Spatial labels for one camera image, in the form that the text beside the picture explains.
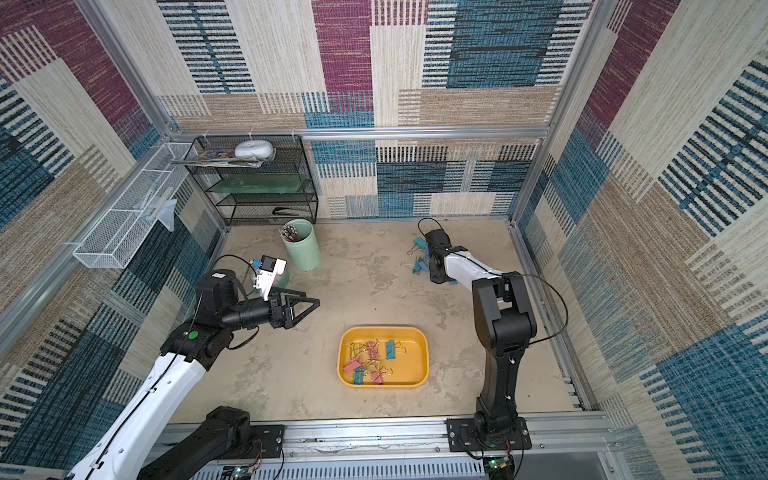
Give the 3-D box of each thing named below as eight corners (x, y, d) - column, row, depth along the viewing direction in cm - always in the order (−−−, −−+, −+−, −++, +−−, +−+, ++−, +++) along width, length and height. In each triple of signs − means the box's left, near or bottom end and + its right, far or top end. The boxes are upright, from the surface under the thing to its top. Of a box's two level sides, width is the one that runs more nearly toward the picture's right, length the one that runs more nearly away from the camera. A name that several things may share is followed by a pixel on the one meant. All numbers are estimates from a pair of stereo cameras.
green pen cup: (293, 271, 108) (279, 237, 94) (299, 247, 115) (286, 212, 101) (318, 271, 108) (307, 237, 94) (322, 247, 115) (313, 212, 101)
